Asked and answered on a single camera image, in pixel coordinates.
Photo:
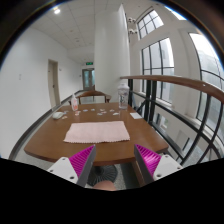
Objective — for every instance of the wooden railing with black bars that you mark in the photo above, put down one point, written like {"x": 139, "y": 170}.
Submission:
{"x": 188, "y": 114}

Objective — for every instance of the white paper card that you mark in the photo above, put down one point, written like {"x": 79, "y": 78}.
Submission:
{"x": 135, "y": 116}

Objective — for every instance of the grey double door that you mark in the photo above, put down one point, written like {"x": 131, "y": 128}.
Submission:
{"x": 88, "y": 76}

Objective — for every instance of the white spray bottle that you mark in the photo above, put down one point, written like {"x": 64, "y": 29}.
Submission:
{"x": 74, "y": 103}

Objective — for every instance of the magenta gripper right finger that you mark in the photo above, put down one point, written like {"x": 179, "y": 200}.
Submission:
{"x": 154, "y": 166}

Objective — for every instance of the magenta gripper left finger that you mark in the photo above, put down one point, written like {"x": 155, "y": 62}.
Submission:
{"x": 75, "y": 169}

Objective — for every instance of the pink towel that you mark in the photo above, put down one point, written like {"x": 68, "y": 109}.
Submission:
{"x": 97, "y": 132}

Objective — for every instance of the black table pedestal base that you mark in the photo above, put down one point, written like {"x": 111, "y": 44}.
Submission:
{"x": 102, "y": 173}

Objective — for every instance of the clear plastic water jug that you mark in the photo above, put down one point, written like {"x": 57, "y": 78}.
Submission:
{"x": 123, "y": 95}

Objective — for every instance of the wooden chair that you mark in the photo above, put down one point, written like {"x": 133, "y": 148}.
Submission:
{"x": 93, "y": 93}

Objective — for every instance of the beige side door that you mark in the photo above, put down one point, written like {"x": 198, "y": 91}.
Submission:
{"x": 53, "y": 83}

